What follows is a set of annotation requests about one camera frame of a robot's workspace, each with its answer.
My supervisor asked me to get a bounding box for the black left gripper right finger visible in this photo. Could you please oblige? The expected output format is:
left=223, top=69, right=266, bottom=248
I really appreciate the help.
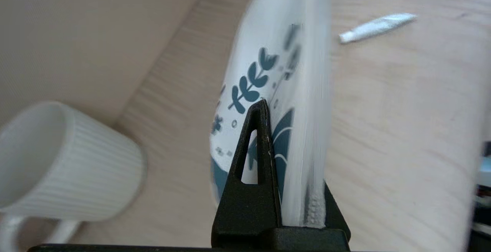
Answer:
left=269, top=182, right=351, bottom=249

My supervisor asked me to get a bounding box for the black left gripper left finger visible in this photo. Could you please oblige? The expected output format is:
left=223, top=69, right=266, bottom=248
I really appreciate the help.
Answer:
left=211, top=98, right=285, bottom=249

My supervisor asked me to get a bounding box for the white horse-print zipper pouch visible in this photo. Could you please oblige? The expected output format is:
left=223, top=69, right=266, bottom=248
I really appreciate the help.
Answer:
left=209, top=0, right=333, bottom=229

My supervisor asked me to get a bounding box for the white ribbed mug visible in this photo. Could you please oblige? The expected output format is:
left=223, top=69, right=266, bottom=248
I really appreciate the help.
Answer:
left=0, top=100, right=148, bottom=252

